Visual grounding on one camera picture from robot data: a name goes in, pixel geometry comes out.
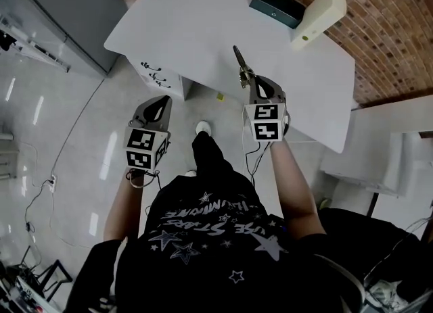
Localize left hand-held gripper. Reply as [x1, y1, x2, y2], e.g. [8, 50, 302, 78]
[123, 95, 174, 172]

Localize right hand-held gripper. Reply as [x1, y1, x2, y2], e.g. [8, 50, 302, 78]
[232, 45, 291, 143]

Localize person's left forearm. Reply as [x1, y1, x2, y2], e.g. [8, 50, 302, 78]
[101, 169, 147, 242]

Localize person's right forearm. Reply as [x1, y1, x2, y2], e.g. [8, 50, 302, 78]
[269, 137, 327, 238]

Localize white drawer cabinet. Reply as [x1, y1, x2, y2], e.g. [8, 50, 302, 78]
[130, 55, 194, 100]

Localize dark green box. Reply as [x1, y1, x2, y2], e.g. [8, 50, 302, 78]
[249, 0, 307, 30]

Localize black trousers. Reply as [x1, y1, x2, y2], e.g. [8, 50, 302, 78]
[191, 132, 237, 184]

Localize cream rectangular box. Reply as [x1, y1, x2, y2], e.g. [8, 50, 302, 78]
[290, 0, 348, 52]

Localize grey tall cabinet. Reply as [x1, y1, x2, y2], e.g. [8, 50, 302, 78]
[0, 0, 129, 79]

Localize small white shelf unit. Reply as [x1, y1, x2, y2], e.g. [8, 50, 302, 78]
[0, 131, 20, 180]

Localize white side table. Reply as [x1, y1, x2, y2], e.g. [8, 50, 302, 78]
[319, 94, 433, 241]

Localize black star-print t-shirt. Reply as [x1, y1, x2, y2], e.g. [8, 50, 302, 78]
[64, 172, 366, 313]

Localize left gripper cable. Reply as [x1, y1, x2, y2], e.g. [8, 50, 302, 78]
[125, 168, 162, 191]

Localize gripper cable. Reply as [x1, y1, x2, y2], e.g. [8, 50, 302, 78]
[242, 107, 271, 184]
[125, 168, 162, 191]

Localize long white floor cable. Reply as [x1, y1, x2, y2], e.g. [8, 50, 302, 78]
[49, 78, 106, 179]

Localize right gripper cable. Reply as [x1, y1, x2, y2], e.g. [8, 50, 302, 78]
[242, 107, 271, 184]

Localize black floor cable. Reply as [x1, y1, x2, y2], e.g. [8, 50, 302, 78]
[24, 179, 55, 235]

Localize black metal frame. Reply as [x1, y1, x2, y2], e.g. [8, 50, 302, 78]
[20, 243, 74, 302]

